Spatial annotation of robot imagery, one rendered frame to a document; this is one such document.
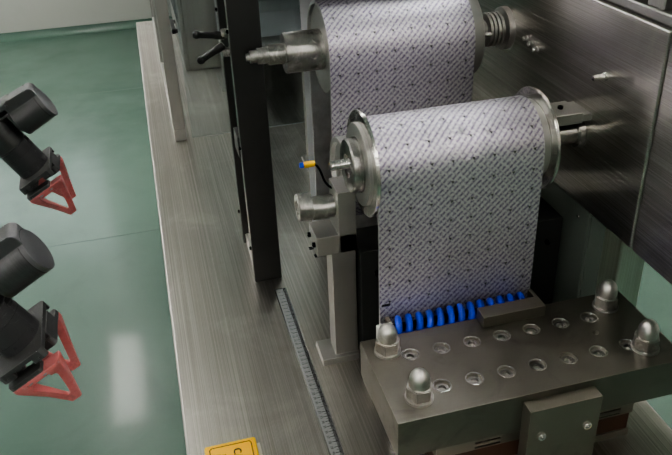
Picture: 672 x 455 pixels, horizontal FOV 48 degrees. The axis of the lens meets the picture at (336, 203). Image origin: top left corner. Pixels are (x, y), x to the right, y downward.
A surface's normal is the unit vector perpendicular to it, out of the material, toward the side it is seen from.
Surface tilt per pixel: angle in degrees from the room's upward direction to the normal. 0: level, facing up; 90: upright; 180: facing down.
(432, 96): 92
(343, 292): 90
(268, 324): 0
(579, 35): 90
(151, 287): 0
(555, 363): 0
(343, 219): 90
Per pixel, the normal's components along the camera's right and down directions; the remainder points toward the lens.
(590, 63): -0.97, 0.15
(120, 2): 0.25, 0.47
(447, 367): -0.04, -0.87
